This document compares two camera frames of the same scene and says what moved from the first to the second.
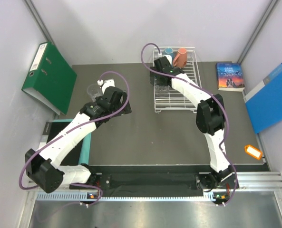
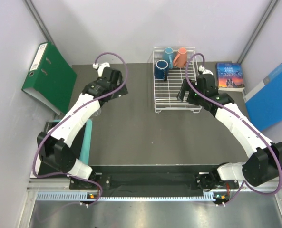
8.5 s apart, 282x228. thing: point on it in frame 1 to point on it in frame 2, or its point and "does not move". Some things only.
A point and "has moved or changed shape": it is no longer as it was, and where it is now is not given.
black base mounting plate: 145,182 does not move
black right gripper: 153,74 to 186,87
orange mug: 180,60 does not move
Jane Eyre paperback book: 229,76 does not move
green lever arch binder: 50,78 does not move
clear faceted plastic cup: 94,90 has moved or changed shape
